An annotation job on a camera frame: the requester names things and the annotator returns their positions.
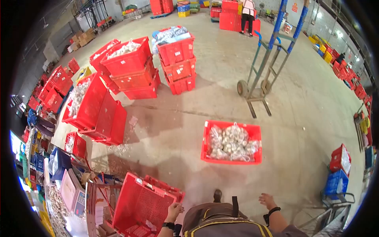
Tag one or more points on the person's right hand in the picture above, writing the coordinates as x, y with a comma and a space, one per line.
268, 200

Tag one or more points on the person's left hand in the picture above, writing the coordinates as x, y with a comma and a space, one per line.
173, 211

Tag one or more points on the person's left fingers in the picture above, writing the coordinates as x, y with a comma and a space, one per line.
179, 208

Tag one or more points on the person's right fingers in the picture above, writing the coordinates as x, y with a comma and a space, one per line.
262, 198

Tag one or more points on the red plastic crate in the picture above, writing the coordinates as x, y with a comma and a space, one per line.
139, 207
179, 69
165, 187
142, 91
105, 118
118, 127
182, 85
134, 78

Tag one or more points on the black wrist band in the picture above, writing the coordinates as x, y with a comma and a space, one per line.
271, 214
168, 225

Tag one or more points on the person's body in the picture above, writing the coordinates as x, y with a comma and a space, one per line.
225, 222

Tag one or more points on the red crate with garlic bags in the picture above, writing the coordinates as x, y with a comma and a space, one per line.
207, 154
128, 60

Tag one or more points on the pile of clear garlic bags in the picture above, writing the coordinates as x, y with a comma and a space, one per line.
232, 143

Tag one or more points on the metal cart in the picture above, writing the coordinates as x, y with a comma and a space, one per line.
331, 216

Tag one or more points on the blue plastic crate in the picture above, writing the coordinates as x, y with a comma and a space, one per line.
336, 182

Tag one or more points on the red crate with white bag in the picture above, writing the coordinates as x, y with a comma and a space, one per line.
337, 158

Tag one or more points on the tilted red plastic crate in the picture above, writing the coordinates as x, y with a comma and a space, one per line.
118, 127
105, 118

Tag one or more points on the pink weighing scale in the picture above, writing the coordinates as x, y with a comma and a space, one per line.
71, 192

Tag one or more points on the small red crate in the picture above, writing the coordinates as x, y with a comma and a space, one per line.
78, 145

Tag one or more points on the blue plastic basket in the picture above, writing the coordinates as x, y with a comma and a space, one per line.
60, 163

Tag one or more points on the tilted red crate with garlic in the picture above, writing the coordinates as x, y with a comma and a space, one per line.
88, 103

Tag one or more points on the row of coloured crates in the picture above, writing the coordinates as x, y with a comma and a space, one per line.
343, 68

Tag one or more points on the red crate with blue-white bags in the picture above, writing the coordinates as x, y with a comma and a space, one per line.
176, 50

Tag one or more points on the stack of red crates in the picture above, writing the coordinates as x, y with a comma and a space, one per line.
99, 57

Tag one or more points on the heap of red crates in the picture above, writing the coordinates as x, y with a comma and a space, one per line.
54, 89

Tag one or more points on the stack of large red bins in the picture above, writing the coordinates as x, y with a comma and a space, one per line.
232, 16

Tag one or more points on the pile of cardboard boxes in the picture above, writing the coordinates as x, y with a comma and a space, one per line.
83, 38

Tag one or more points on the blue and yellow crate stack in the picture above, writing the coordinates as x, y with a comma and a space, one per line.
183, 9

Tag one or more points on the tall red crate stack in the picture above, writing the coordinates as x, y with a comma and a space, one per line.
161, 6

